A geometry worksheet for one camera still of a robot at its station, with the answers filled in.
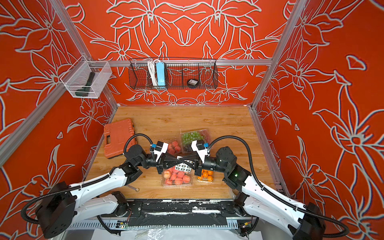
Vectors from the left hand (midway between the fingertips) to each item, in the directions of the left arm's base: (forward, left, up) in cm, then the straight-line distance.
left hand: (181, 161), depth 64 cm
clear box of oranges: (+2, -13, -22) cm, 26 cm away
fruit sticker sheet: (-1, -1, -3) cm, 4 cm away
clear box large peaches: (0, +5, -20) cm, 21 cm away
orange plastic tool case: (+26, +49, -22) cm, 59 cm away
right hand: (0, 0, +3) cm, 3 cm away
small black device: (+53, -2, +4) cm, 54 cm away
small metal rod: (-7, +25, -25) cm, 35 cm away
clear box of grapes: (+25, 0, -18) cm, 31 cm away
